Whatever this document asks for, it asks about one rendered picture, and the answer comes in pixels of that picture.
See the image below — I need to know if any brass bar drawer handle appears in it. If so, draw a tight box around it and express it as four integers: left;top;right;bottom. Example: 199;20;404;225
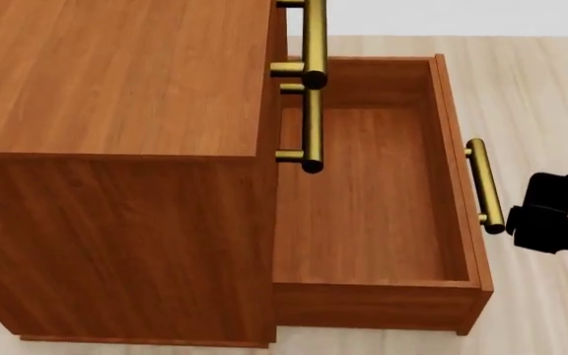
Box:
463;137;506;235
274;83;324;175
269;0;329;92

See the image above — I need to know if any open wooden drawer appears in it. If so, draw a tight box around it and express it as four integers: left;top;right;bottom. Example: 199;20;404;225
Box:
272;53;495;337

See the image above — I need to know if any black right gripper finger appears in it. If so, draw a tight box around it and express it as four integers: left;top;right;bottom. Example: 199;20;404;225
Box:
549;172;568;215
522;172;552;210

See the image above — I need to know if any brown wooden cabinet body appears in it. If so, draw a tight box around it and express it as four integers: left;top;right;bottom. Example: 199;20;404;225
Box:
0;0;285;349

